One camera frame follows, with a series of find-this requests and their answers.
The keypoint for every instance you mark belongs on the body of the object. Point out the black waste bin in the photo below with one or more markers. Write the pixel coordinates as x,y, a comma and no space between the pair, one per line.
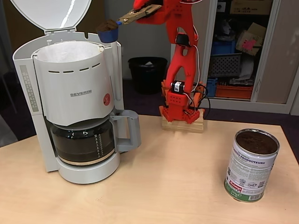
144,77

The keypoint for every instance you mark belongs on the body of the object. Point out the grey perforated basket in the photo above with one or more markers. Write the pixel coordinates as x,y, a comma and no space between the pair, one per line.
224,65

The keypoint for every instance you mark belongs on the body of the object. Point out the orange plastic crate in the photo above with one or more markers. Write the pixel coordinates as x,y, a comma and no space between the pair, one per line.
233,92

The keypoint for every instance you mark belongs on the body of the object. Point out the white paper coffee filter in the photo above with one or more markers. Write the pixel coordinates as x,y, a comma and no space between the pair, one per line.
67,52

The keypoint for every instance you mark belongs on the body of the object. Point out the small blue box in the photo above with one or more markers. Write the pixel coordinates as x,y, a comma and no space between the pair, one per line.
211,88

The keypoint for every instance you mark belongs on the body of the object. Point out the grey tambour door cabinet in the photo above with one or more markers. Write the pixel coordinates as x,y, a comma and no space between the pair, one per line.
194,23

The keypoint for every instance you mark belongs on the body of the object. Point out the brown labelled cardboard box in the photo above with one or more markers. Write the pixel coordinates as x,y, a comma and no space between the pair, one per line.
257,7

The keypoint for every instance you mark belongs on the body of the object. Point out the orange table clamp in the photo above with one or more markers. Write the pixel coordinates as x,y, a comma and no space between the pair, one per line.
164,91
198,95

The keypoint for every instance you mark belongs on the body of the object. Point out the black bag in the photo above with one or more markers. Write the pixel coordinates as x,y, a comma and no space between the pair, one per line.
226,30

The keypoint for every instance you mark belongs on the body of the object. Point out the white drip coffee maker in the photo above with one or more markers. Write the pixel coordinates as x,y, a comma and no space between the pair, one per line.
74,77

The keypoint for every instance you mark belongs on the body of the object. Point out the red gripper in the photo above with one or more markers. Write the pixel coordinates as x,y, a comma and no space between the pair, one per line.
145,19

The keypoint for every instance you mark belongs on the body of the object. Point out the cardboard box pink mark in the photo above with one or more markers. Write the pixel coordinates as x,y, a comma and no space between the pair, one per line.
251,42

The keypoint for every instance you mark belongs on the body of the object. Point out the wooden base block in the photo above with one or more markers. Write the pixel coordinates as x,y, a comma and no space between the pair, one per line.
182,127

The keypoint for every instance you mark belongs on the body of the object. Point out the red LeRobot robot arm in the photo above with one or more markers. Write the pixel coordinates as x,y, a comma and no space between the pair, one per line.
182,58

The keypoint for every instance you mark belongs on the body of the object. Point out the blue plastic crate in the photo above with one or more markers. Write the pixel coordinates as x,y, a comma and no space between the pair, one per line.
222,47

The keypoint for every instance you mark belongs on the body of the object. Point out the white green coffee tin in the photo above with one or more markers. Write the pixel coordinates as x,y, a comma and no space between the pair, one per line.
250,172

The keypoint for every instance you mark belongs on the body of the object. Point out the white label plate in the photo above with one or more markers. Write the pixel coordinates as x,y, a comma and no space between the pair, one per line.
221,6

